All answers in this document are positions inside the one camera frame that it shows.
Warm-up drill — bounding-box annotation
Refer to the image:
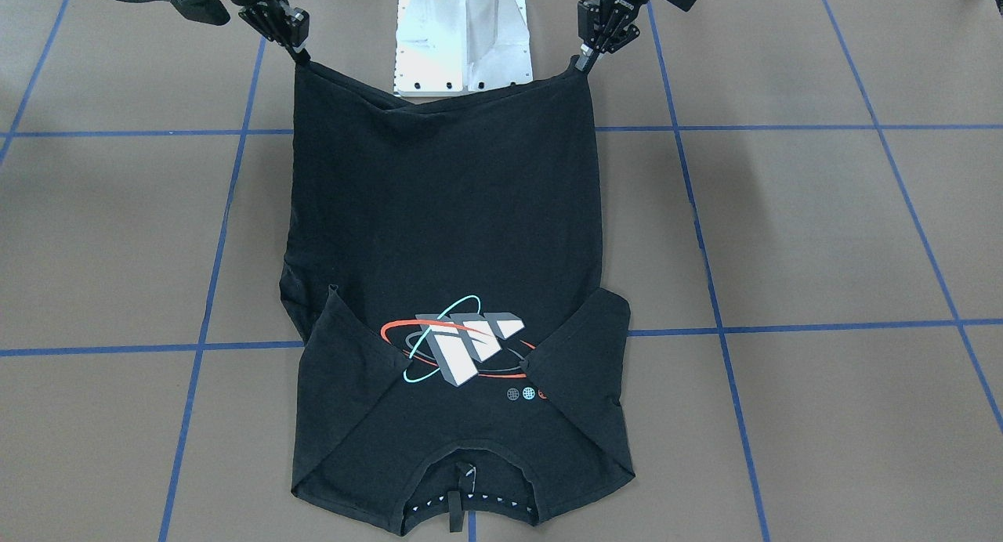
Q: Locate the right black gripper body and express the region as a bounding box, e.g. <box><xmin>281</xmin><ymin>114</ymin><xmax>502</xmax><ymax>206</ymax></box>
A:
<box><xmin>231</xmin><ymin>0</ymin><xmax>310</xmax><ymax>53</ymax></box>

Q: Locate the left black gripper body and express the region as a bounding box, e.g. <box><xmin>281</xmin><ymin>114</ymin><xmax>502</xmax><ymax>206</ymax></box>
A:
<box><xmin>577</xmin><ymin>0</ymin><xmax>649</xmax><ymax>57</ymax></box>

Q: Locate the black printed t-shirt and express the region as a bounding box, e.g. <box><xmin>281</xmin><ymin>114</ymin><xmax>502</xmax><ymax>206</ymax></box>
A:
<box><xmin>279</xmin><ymin>63</ymin><xmax>635</xmax><ymax>536</ymax></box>

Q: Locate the brown paper table cover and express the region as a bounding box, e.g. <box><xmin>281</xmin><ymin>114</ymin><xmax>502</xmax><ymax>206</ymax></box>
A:
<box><xmin>2</xmin><ymin>0</ymin><xmax>1002</xmax><ymax>541</ymax></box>

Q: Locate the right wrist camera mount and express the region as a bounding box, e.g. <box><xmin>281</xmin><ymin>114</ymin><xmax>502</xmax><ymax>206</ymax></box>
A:
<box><xmin>168</xmin><ymin>0</ymin><xmax>230</xmax><ymax>26</ymax></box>

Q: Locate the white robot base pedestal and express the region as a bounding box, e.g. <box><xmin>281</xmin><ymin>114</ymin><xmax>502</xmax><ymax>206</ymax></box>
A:
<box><xmin>393</xmin><ymin>0</ymin><xmax>534</xmax><ymax>97</ymax></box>

